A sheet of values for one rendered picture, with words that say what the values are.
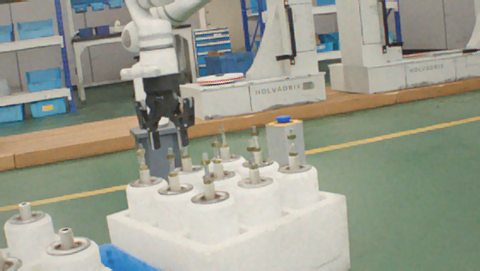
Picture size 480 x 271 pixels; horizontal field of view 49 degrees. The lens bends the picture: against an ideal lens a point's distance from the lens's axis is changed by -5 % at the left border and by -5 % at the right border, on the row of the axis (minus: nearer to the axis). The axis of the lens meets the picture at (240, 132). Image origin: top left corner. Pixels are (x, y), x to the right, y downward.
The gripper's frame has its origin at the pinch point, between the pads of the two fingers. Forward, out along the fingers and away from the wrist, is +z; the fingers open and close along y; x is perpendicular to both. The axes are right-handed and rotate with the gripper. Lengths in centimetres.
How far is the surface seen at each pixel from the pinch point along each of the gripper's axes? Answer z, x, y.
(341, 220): 22.5, -20.9, -28.1
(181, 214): 14.1, 3.5, -3.2
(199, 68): 13, -469, 304
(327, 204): 17.4, -16.7, -26.6
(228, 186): 11.4, -8.3, -7.8
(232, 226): 15.3, 4.6, -15.8
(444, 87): 29, -305, -7
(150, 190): 10.8, -0.8, 7.6
